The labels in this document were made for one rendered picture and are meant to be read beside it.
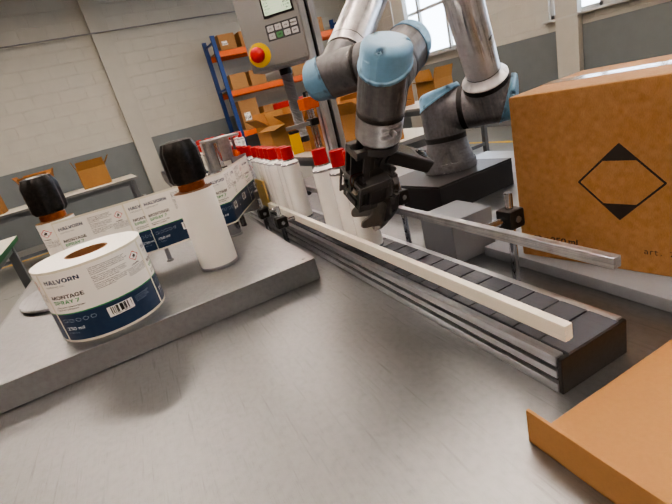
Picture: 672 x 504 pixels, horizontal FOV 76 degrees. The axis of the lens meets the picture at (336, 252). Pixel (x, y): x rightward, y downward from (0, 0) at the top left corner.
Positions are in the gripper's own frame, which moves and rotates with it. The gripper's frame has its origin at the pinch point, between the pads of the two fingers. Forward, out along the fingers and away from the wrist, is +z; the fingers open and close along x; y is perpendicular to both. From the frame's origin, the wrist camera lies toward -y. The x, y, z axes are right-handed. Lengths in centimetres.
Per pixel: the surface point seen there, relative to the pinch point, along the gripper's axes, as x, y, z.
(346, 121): -176, -98, 96
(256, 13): -64, -3, -19
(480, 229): 20.7, -2.9, -14.7
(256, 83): -676, -208, 310
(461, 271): 20.7, -1.9, -5.6
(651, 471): 53, 9, -19
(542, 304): 34.4, -1.5, -13.5
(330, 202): -15.6, 2.3, 5.4
